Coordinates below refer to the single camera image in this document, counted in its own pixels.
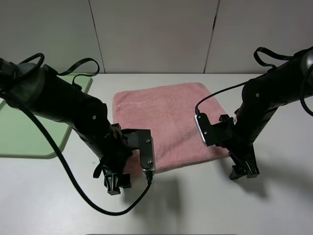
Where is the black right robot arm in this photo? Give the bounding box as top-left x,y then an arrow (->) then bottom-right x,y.
221,47 -> 313,180

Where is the black left camera cable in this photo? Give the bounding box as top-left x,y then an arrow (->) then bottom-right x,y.
0,92 -> 153,216

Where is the black right camera cable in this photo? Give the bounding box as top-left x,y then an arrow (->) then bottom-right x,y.
195,82 -> 247,115

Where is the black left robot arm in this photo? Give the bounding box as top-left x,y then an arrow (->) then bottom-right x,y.
0,53 -> 132,195

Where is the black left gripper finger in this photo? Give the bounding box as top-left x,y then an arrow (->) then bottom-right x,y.
119,174 -> 132,188
104,169 -> 122,195

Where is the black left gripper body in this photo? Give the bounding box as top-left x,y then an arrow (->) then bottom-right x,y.
80,122 -> 132,169

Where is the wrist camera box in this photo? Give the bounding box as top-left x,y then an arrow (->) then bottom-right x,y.
194,113 -> 234,146
121,129 -> 156,173

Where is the black camera cable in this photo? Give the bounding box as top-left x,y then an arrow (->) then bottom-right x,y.
0,92 -> 153,216
195,82 -> 247,115

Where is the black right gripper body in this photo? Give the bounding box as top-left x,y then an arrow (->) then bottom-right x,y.
219,115 -> 256,159

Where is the green plastic tray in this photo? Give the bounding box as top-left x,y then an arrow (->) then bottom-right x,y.
0,73 -> 93,159

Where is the pink terry towel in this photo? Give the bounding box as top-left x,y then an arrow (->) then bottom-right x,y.
112,82 -> 228,173

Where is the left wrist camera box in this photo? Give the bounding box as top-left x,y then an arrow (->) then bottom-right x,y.
121,129 -> 156,173

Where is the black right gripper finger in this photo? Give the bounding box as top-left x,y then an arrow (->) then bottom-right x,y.
229,156 -> 246,180
242,153 -> 259,178

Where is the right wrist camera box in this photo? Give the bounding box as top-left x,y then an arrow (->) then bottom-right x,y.
194,113 -> 234,146

